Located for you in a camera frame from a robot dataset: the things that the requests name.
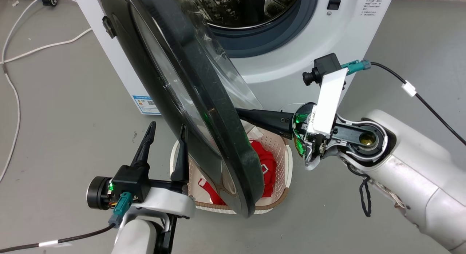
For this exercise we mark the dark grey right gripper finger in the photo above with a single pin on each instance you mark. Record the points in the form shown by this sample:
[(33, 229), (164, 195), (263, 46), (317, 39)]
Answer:
[(269, 120)]

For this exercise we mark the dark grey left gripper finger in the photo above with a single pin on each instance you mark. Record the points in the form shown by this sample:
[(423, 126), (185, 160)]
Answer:
[(182, 159), (145, 148)]

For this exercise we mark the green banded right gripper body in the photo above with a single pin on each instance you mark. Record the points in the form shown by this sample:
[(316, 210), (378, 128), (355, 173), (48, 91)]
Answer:
[(302, 137)]

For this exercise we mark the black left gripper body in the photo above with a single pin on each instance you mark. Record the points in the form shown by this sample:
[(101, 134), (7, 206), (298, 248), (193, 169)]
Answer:
[(98, 193)]

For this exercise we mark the black round glass washer door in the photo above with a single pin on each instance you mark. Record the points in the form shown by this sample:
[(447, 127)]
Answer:
[(204, 101)]

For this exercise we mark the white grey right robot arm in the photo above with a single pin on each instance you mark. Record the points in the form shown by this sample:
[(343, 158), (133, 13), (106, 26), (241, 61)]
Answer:
[(411, 174)]

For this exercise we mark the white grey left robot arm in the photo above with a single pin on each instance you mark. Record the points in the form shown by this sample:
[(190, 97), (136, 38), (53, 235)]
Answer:
[(136, 237)]

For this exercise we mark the white front-load washing machine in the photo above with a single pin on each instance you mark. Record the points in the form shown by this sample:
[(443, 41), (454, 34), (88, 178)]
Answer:
[(291, 64)]

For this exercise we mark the grey-blue rubber door gasket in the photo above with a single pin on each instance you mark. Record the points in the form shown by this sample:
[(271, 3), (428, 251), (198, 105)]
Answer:
[(269, 41)]

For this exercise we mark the cream perforated laundry basket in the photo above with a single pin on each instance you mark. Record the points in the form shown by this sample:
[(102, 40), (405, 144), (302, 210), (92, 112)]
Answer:
[(278, 155)]

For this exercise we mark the blue white energy label sticker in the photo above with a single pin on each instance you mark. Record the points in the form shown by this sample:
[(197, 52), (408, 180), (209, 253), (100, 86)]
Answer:
[(145, 104)]

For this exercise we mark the red garment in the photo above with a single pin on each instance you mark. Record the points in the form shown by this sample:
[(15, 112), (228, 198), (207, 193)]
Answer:
[(267, 170)]

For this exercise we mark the shiny steel washer drum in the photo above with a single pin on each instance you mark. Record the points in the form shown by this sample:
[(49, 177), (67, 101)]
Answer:
[(236, 8)]

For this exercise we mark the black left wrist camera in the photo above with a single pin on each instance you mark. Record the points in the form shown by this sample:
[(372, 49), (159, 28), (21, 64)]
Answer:
[(131, 179)]

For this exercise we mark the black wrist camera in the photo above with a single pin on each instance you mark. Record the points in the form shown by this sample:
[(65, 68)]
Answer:
[(324, 68), (131, 179)]

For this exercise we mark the white left camera bracket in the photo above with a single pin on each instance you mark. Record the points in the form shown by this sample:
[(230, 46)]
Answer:
[(167, 201)]

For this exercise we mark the white camera bracket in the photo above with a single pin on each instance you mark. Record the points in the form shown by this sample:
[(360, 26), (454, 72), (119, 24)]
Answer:
[(167, 201), (329, 101)]

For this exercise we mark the white right camera bracket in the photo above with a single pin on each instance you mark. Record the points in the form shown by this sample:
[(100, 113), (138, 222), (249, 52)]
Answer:
[(329, 101)]

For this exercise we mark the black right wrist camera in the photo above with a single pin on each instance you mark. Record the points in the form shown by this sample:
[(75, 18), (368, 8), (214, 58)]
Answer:
[(324, 68)]

